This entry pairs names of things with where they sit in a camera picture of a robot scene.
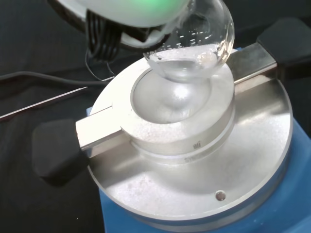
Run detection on black bench cloth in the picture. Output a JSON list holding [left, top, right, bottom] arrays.
[[0, 0, 311, 233]]

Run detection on thin glass rod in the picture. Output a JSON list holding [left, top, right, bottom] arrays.
[[0, 86, 89, 122]]

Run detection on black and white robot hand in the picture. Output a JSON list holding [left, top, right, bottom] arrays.
[[47, 0, 194, 63]]

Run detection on heater with blue base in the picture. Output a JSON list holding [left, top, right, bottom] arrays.
[[32, 18, 311, 233]]

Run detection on black power cable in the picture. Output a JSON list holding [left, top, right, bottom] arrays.
[[0, 71, 116, 86]]

